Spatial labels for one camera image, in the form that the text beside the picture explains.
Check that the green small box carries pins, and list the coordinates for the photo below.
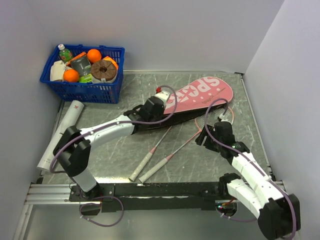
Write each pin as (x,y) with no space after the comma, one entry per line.
(86,78)

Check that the orange fruit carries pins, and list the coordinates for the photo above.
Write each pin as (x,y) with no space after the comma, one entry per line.
(94,55)
(71,76)

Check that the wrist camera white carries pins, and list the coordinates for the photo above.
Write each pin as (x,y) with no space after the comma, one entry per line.
(222,118)
(162,94)

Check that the pink racket bag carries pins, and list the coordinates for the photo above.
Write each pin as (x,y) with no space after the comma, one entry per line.
(192,101)

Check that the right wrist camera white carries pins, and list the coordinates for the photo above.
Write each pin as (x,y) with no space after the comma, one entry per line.
(222,118)

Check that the orange fruit rear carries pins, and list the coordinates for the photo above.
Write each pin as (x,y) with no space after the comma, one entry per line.
(94,55)

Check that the orange snack box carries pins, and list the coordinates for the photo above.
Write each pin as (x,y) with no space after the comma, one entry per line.
(108,58)

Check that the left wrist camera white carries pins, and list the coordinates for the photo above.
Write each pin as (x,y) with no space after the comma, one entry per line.
(162,94)

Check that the cream paper bag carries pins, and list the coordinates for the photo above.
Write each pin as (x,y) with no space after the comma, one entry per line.
(57,71)

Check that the white shuttlecock tube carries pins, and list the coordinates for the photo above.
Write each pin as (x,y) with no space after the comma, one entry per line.
(70,118)

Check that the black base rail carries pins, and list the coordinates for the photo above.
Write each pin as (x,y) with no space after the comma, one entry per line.
(115,197)

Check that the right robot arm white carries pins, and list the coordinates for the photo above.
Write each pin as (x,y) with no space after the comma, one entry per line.
(277,213)

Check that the badminton racket pink shaft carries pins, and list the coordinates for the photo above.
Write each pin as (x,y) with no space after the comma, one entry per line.
(199,122)

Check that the black product box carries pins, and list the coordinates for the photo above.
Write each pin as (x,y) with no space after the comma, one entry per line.
(82,65)

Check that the brown round cake pack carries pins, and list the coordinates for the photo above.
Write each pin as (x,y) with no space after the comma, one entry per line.
(103,72)

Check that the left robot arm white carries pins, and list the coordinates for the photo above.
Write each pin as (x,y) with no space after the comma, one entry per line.
(74,148)

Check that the green drink bottle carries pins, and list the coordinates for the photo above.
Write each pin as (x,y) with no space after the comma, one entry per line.
(64,53)

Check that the orange flat box rear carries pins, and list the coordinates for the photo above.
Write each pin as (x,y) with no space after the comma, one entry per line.
(82,54)

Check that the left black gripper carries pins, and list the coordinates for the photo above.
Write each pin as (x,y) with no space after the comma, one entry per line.
(161,112)

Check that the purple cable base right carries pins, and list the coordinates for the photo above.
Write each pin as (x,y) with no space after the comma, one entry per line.
(227,210)

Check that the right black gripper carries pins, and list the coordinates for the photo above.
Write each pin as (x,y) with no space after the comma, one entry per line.
(199,139)

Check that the orange fruit front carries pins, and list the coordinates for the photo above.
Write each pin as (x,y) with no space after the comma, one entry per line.
(71,76)

